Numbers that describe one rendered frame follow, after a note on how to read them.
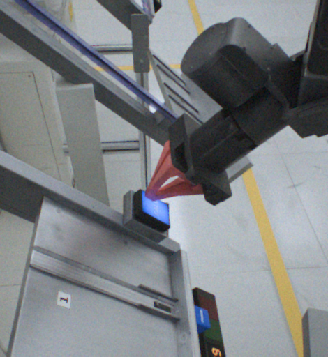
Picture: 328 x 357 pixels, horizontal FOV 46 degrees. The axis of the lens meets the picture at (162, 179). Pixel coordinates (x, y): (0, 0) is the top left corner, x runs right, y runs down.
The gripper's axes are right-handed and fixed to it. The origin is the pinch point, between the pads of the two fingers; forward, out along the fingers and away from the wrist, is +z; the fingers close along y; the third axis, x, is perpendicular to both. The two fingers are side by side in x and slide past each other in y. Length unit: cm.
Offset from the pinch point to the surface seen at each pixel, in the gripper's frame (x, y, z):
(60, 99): -10.5, -21.1, 9.2
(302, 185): 104, -76, 14
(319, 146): 116, -101, 3
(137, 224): -0.6, 3.6, 2.3
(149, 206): 0.0, 1.6, 0.7
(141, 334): 1.6, 15.8, 4.7
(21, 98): -5, -73, 50
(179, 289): 7.1, 9.2, 3.4
